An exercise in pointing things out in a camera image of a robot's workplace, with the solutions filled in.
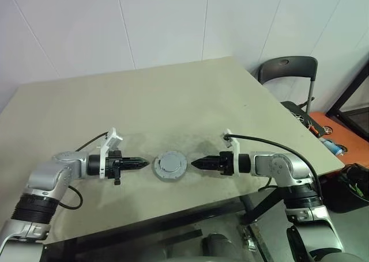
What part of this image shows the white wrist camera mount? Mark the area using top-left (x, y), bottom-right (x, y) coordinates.
top-left (221, 128), bottom-right (240, 178)
top-left (97, 127), bottom-right (124, 179)

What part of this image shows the dark grey rounded shape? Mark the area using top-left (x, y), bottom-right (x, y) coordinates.
top-left (203, 232), bottom-right (231, 262)

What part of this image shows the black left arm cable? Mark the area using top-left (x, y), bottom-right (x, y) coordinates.
top-left (57, 132), bottom-right (110, 210)

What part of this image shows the black folding chair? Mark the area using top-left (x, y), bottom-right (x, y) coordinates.
top-left (257, 56), bottom-right (318, 124)

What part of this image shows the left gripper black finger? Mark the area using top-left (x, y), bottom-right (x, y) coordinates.
top-left (122, 156), bottom-right (149, 165)
top-left (123, 162), bottom-right (151, 172)

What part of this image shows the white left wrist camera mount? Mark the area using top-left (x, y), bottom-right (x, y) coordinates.
top-left (97, 127), bottom-right (124, 179)

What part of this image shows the black table frame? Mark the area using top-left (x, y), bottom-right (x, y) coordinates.
top-left (40, 187), bottom-right (277, 262)

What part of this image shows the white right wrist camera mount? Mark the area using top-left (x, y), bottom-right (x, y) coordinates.
top-left (221, 128), bottom-right (240, 178)

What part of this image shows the black flat bar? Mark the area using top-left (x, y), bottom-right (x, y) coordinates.
top-left (161, 229), bottom-right (203, 245)

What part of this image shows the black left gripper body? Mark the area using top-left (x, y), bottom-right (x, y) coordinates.
top-left (105, 149), bottom-right (125, 187)

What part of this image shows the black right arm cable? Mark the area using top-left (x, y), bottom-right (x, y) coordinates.
top-left (223, 134), bottom-right (325, 208)

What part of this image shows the black waste bin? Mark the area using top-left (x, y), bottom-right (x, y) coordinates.
top-left (327, 163), bottom-right (369, 214)

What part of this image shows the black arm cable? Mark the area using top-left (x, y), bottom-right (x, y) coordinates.
top-left (223, 134), bottom-right (325, 208)
top-left (57, 132), bottom-right (110, 210)

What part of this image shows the silver spoked wheel part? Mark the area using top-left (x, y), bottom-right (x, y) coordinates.
top-left (292, 109), bottom-right (308, 123)

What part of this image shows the blue tube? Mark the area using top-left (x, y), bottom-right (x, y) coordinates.
top-left (321, 138), bottom-right (345, 156)

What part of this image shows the grey stator with copper windings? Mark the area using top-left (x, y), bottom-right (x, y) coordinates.
top-left (152, 155), bottom-right (187, 183)

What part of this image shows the black framed cabinet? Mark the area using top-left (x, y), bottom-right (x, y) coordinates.
top-left (325, 67), bottom-right (369, 143)

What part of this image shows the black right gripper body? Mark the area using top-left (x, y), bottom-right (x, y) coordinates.
top-left (218, 151), bottom-right (235, 177)

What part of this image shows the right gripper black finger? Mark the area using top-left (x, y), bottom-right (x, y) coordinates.
top-left (198, 156), bottom-right (221, 165)
top-left (191, 163), bottom-right (221, 172)

